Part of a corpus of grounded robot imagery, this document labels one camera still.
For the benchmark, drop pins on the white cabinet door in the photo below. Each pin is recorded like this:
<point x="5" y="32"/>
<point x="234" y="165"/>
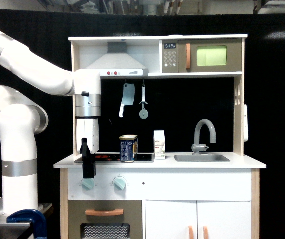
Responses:
<point x="224" y="219"/>
<point x="170" y="219"/>

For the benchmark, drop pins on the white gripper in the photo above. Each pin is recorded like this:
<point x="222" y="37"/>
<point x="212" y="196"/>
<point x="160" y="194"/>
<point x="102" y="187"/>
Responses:
<point x="87" y="142"/>

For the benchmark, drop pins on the white wooden toy kitchen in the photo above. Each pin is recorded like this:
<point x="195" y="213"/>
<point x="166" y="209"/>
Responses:
<point x="165" y="179"/>

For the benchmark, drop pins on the left white cabinet door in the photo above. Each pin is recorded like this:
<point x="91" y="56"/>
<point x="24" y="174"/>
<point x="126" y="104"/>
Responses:
<point x="170" y="219"/>

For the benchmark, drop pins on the toy oven door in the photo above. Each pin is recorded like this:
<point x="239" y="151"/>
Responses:
<point x="132" y="215"/>

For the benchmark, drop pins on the toy microwave with orange handle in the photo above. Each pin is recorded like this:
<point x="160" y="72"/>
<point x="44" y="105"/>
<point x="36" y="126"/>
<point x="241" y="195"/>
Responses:
<point x="201" y="55"/>

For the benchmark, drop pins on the white milk carton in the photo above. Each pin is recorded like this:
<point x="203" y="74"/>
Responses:
<point x="159" y="144"/>

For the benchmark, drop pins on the right white cabinet door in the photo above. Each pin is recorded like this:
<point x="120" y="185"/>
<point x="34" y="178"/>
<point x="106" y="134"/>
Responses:
<point x="224" y="219"/>

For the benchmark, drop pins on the toy cleaver knife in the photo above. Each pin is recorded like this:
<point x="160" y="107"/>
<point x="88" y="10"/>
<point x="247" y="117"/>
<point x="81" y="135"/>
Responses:
<point x="127" y="98"/>

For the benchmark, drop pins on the mint stove knob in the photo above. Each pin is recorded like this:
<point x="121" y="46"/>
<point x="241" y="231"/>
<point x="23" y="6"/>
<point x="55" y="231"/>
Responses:
<point x="119" y="183"/>
<point x="87" y="183"/>

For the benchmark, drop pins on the black toy stovetop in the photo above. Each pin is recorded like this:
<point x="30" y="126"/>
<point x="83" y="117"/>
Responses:
<point x="115" y="157"/>

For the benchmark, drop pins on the left mint stove knob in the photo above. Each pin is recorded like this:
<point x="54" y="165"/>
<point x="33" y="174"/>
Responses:
<point x="87" y="183"/>

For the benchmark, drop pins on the blue canned spam tin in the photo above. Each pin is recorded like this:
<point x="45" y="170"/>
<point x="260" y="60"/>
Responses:
<point x="128" y="147"/>

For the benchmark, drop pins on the white toy range hood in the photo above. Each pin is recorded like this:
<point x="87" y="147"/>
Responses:
<point x="118" y="63"/>

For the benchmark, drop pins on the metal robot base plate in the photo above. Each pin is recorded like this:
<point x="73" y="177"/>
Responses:
<point x="45" y="208"/>

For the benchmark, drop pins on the grey toy pizza cutter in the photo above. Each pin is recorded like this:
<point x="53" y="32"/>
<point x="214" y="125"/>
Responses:
<point x="143" y="112"/>

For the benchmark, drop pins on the grey toy sink basin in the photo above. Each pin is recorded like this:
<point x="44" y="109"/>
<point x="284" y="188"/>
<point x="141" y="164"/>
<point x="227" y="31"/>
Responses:
<point x="201" y="158"/>

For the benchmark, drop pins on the right mint stove knob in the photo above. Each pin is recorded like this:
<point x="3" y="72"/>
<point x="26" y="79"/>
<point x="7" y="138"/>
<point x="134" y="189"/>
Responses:
<point x="119" y="183"/>

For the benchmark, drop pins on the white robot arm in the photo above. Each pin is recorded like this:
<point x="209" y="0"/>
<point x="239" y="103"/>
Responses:
<point x="21" y="119"/>

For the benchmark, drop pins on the blue c-clamp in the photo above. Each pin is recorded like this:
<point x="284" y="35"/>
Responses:
<point x="35" y="217"/>

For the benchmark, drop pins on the white side-mounted holder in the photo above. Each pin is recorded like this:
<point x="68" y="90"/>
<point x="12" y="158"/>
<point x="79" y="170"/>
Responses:
<point x="245" y="122"/>

